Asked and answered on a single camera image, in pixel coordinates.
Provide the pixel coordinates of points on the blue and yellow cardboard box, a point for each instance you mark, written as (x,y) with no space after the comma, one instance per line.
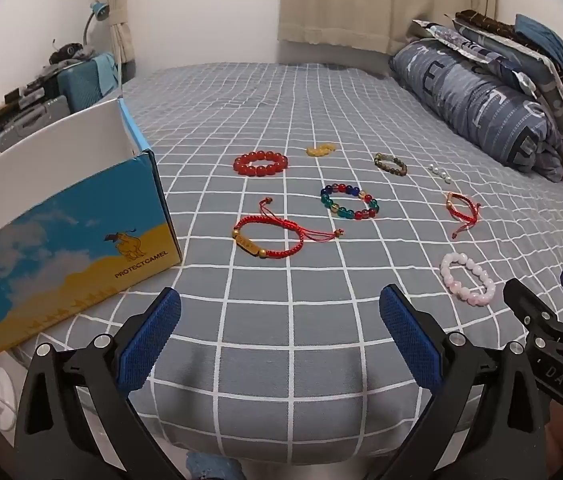
(61,240)

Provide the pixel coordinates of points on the grey checked bedsheet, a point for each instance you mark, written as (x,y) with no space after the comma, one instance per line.
(286,310)

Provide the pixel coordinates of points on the wide beige curtain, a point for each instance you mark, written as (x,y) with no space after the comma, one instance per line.
(386,0)

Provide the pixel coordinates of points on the dark clutter on suitcase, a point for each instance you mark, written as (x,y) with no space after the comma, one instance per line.
(69,52)

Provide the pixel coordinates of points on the narrow beige curtain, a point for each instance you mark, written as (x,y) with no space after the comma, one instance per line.
(119,15)

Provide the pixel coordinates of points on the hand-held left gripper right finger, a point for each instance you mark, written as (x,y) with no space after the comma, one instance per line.
(406,335)

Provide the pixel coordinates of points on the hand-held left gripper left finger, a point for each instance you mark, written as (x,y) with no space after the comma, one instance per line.
(149,345)

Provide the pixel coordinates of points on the light blue towel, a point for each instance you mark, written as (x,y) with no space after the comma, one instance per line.
(104,72)

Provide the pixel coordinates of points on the grey suitcase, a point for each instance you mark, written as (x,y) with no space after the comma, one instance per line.
(31,120)

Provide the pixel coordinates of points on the blue desk lamp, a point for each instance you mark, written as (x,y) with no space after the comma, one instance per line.
(100,8)

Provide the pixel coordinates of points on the teal suitcase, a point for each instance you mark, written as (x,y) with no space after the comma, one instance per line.
(79,85)

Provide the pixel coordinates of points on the small blue object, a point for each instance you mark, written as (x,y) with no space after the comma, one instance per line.
(211,467)

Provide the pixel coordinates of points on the teal folded cloth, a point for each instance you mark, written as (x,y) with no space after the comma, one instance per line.
(546,40)

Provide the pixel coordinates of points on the rolled blue striped duvet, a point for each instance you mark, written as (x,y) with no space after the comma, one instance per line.
(486,100)

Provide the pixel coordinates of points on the grey patterned pillow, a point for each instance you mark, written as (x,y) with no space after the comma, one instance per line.
(466,47)

